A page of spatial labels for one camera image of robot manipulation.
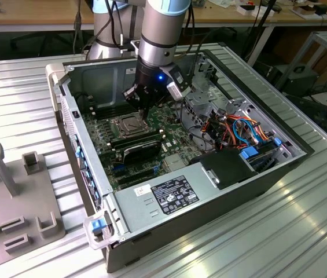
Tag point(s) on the small blue clip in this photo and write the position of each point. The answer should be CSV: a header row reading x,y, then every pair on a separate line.
x,y
277,142

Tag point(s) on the blue case latch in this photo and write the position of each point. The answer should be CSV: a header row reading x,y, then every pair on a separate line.
x,y
98,226

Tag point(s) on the black expansion slot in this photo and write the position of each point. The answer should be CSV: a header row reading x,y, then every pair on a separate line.
x,y
138,179
135,173

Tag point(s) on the black graphics card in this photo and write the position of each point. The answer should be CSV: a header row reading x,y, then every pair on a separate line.
x,y
141,155

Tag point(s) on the CPU socket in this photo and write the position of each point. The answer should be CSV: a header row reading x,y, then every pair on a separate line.
x,y
122,134

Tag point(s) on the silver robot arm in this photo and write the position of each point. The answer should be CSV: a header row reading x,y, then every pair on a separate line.
x,y
157,34

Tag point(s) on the blue disk carrier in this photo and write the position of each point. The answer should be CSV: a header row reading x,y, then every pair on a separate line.
x,y
250,152

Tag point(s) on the wooden desk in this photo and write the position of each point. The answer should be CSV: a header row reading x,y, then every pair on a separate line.
x,y
36,14
224,17

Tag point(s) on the silver metal drive cage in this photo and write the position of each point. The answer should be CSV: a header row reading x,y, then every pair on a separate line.
x,y
209,107

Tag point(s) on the white cardboard box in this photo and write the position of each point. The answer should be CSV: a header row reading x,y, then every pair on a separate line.
x,y
267,12

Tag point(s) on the black RAM slot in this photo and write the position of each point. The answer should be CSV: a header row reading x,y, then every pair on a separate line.
x,y
108,105
109,111
135,137
140,143

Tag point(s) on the small black device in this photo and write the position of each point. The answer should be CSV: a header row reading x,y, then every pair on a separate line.
x,y
323,8

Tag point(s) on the black drive bay cover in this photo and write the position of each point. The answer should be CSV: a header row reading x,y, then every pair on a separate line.
x,y
227,169

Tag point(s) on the green motherboard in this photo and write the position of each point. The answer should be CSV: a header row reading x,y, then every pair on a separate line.
x,y
172,130

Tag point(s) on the brown cardboard box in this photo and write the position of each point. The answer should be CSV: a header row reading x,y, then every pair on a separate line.
x,y
305,13

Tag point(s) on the black equipment case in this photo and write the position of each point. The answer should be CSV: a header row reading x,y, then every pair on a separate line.
x,y
299,82

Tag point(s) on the silver CPU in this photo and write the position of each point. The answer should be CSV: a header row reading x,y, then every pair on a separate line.
x,y
131,125

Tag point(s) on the silver chipset heatsink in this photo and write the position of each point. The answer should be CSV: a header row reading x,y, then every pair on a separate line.
x,y
174,162

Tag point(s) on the blue card retention clip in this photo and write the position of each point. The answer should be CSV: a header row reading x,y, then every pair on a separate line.
x,y
85,165
92,184
78,152

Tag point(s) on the grey parts rack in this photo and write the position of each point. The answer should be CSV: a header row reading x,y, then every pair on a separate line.
x,y
33,197

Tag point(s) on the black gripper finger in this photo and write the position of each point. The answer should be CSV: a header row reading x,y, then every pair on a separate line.
x,y
131,98
158,100

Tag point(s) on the grey metal PC case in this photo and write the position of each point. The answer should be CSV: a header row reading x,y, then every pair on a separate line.
x,y
180,231

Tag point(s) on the grey power supply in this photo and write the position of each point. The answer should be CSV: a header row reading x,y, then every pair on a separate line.
x,y
140,211

